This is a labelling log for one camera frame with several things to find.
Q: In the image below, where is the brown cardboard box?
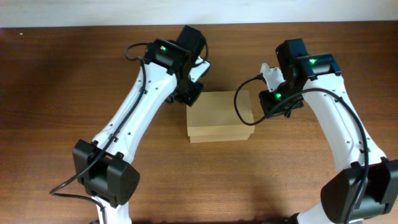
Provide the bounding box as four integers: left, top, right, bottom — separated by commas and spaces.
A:
187, 90, 255, 143

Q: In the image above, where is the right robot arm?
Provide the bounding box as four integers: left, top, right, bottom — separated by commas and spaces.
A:
259, 39, 397, 223

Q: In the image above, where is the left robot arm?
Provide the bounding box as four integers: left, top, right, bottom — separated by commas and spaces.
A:
73, 26, 210, 223

